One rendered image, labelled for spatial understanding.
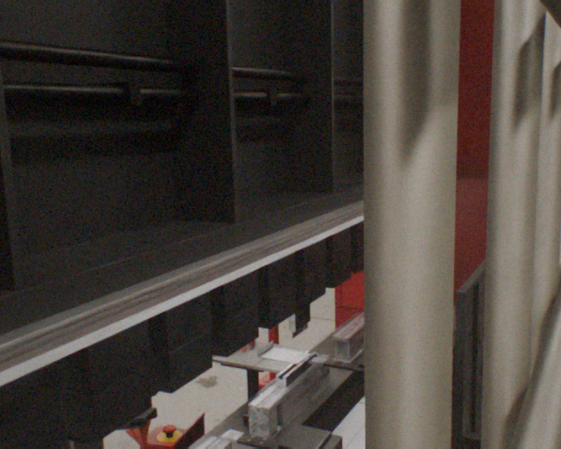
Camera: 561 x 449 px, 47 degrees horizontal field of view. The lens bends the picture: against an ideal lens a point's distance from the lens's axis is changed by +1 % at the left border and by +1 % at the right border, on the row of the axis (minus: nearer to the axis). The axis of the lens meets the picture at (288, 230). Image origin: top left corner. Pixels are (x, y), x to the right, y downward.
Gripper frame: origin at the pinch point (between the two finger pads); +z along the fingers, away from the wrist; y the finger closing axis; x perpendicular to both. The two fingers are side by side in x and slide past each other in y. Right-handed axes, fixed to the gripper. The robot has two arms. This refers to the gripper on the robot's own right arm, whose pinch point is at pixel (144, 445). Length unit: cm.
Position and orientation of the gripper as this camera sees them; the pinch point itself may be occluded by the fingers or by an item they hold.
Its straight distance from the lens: 193.1
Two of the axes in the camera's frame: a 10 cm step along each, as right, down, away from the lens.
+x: 2.9, -1.7, 9.4
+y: 9.2, -2.1, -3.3
